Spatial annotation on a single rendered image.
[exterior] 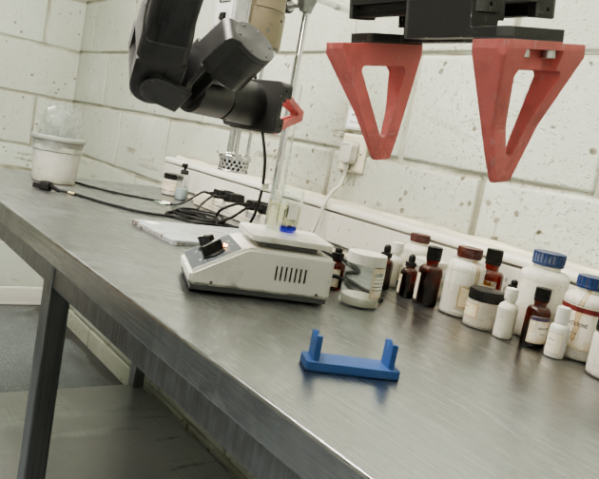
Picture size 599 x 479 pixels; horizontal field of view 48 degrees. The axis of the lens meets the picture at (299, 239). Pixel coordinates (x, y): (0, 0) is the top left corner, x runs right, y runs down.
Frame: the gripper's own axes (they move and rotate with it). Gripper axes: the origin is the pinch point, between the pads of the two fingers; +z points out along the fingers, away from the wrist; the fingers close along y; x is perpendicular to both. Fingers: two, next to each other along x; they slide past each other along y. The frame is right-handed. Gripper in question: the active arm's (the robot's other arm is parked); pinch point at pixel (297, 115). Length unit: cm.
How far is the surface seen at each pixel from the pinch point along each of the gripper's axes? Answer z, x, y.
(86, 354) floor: 77, 100, 160
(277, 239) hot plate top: -4.1, 17.3, -4.4
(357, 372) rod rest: -16.6, 25.6, -29.8
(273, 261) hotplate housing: -4.5, 20.4, -4.7
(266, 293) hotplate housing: -4.3, 25.0, -4.4
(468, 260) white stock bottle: 25.0, 16.8, -18.3
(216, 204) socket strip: 50, 23, 69
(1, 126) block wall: 66, 19, 233
